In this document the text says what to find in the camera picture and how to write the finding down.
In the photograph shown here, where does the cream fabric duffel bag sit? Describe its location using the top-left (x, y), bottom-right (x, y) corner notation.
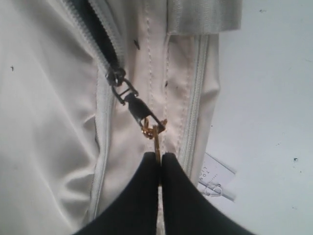
top-left (0, 0), bottom-right (242, 235)

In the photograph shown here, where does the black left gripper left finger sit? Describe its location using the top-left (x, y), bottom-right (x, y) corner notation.
top-left (76, 152), bottom-right (159, 235)

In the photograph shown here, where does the gold zipper pull charm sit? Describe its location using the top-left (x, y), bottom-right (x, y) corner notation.
top-left (141, 117), bottom-right (167, 164)

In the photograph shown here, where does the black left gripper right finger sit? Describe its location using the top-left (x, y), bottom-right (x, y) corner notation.
top-left (161, 153), bottom-right (252, 235)

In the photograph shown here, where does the small grey paper tag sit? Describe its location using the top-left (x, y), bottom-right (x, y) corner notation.
top-left (197, 153), bottom-right (236, 202)

